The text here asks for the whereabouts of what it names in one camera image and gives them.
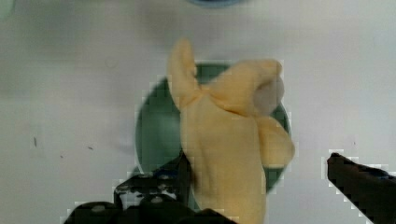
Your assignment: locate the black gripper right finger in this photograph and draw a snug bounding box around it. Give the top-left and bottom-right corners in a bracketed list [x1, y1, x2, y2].
[327, 153, 396, 224]

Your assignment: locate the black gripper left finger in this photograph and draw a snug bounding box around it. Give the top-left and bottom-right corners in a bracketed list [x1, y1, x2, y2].
[64, 153, 236, 224]

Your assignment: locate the yellow plush peeled banana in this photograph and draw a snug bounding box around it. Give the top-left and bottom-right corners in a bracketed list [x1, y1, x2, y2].
[167, 38, 295, 224]

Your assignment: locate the green mug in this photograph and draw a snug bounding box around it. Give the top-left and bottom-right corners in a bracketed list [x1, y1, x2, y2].
[130, 63, 292, 213]

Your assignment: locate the blue bowl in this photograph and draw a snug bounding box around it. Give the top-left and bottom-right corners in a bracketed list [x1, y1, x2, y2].
[187, 0, 243, 8]

